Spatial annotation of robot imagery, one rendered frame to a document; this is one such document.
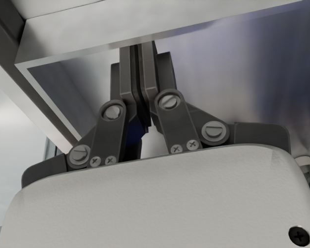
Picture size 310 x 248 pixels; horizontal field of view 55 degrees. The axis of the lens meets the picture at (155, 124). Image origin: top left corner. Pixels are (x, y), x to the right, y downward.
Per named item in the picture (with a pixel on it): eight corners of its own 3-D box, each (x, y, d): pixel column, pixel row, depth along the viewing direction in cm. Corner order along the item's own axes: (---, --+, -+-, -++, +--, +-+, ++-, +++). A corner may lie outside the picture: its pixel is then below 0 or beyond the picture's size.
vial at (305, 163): (308, 162, 34) (324, 201, 31) (288, 165, 34) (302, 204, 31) (312, 153, 32) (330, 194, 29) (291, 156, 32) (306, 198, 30)
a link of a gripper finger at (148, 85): (160, 181, 13) (150, 74, 17) (232, 170, 13) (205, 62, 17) (143, 146, 11) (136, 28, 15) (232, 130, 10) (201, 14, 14)
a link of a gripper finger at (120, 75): (88, 193, 14) (95, 85, 18) (156, 182, 13) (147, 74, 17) (55, 161, 11) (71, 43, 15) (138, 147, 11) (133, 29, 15)
